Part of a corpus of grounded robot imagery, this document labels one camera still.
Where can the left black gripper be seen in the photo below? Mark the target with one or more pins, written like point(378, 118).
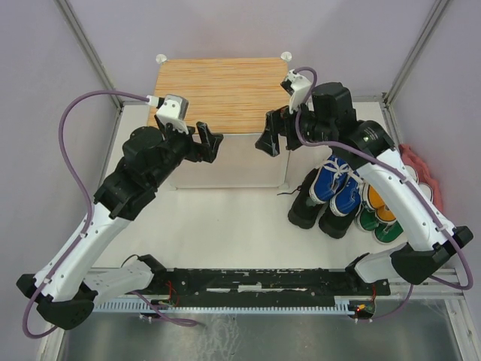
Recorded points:
point(207, 150)

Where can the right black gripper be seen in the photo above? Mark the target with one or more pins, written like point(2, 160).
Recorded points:
point(279, 121)

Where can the blue sneaker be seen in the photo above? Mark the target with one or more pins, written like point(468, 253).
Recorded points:
point(329, 179)
point(348, 197)

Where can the orange sneaker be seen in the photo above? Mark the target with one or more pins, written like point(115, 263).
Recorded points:
point(371, 199)
point(385, 215)

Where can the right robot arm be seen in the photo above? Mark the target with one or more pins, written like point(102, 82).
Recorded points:
point(363, 160)

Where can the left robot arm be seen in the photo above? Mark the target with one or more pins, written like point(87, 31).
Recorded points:
point(63, 291)

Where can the wood pattern shoe cabinet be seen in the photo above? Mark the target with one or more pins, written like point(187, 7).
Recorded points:
point(230, 95)

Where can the white cabinet corner connector right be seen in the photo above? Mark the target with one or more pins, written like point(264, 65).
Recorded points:
point(286, 56)

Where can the white cabinet corner connector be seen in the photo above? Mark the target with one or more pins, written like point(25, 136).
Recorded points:
point(286, 56)
point(161, 58)

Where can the black shoe left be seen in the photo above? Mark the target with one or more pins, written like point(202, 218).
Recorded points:
point(304, 211)

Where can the white cabinet corner connector left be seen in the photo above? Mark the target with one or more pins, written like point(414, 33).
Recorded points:
point(161, 58)

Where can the green sneaker left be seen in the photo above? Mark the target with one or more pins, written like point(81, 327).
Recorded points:
point(366, 220)

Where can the green sneaker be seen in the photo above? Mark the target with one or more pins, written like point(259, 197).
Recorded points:
point(366, 220)
point(387, 233)

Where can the pink cloth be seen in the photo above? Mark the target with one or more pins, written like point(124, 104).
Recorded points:
point(423, 173)

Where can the green sneaker right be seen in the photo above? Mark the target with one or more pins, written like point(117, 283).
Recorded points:
point(387, 233)

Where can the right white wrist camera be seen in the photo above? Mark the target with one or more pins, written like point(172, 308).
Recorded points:
point(297, 86)

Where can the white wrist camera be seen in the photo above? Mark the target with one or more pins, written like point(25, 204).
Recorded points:
point(297, 86)
point(172, 111)

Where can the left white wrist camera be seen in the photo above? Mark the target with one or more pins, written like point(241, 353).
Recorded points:
point(172, 111)

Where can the right aluminium frame post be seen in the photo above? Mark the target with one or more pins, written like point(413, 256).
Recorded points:
point(432, 21)

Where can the aluminium frame post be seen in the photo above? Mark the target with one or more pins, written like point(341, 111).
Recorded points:
point(67, 11)
point(432, 21)

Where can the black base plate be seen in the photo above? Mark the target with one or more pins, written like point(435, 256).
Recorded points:
point(260, 287)

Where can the white cable duct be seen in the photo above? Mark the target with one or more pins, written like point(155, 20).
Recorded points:
point(131, 305)

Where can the left aluminium frame post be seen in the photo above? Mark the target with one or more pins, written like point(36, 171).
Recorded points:
point(67, 11)

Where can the aluminium rail frame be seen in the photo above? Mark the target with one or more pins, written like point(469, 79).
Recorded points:
point(458, 314)

